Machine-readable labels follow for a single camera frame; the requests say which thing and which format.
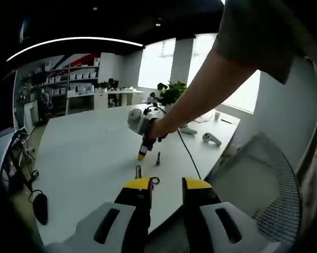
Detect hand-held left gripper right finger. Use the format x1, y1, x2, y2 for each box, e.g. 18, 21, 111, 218
181, 177, 283, 253

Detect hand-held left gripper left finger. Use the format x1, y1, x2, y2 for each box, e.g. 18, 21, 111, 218
44, 177, 156, 253

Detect person's right hand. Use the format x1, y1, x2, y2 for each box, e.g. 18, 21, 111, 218
147, 115, 175, 143

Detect long white workbench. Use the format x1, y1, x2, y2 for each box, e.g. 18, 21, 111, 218
65, 88, 145, 115

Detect white handheld controller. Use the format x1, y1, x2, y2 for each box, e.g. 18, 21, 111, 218
179, 123, 197, 135
202, 132, 223, 147

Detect potted green plant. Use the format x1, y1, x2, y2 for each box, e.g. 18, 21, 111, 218
157, 80, 188, 108

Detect grey mesh office chair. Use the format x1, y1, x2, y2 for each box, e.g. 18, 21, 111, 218
207, 132, 302, 245

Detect rows of white storage bins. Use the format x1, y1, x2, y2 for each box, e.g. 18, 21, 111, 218
43, 60, 100, 95

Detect metal storage shelf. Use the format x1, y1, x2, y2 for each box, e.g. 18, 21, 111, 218
35, 59, 100, 106

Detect curved ceiling light strip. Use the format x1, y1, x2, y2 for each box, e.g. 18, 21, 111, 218
6, 36, 145, 63

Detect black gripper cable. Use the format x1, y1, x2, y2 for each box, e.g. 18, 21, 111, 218
145, 104, 203, 180

